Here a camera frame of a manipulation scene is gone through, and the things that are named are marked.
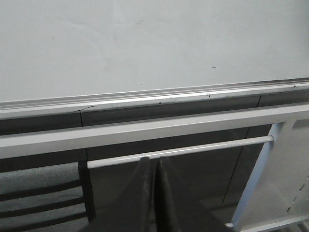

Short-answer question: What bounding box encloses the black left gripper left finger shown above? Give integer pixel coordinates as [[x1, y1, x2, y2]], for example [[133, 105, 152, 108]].
[[82, 158, 154, 232]]

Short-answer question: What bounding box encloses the dark slatted chair back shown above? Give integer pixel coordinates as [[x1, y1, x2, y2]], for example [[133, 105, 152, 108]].
[[0, 161, 96, 232]]

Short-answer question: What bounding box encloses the white whiteboard with aluminium frame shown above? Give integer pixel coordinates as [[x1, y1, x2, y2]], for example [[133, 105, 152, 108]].
[[0, 0, 309, 119]]

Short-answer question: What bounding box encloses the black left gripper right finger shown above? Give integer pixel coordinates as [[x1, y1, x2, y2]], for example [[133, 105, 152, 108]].
[[156, 157, 232, 232]]

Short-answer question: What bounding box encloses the white perforated metal panel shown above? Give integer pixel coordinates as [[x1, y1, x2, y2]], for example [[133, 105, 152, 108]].
[[231, 119, 309, 232]]

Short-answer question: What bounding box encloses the white metal rack frame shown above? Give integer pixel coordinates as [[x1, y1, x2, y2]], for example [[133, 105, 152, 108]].
[[0, 102, 309, 232]]

